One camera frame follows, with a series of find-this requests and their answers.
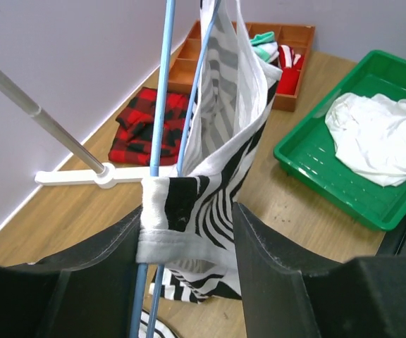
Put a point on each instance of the white crumpled garment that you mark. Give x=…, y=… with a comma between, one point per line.
x=369, y=136

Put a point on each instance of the red white striped sock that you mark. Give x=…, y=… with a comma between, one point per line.
x=288, y=58

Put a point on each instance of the mint green sock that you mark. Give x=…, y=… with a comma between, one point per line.
x=265, y=46

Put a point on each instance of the wide striped tank top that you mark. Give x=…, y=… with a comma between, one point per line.
x=186, y=220

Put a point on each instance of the red folded sock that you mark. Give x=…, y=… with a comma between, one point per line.
x=288, y=82

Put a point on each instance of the red black plaid shirt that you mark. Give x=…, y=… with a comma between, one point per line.
x=132, y=143

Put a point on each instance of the thin striped tank top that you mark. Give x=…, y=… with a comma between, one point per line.
x=160, y=329

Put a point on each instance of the light blue wire hanger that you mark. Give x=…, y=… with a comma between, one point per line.
x=142, y=268

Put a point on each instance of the white rack base foot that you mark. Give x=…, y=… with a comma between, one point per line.
x=105, y=180

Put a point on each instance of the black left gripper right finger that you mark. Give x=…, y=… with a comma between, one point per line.
x=290, y=291

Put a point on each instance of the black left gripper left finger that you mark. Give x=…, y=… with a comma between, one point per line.
x=85, y=290

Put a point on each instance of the silver vertical rack pole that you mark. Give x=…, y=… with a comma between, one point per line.
x=12, y=91

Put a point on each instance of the green plastic tray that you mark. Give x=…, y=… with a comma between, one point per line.
x=308, y=153

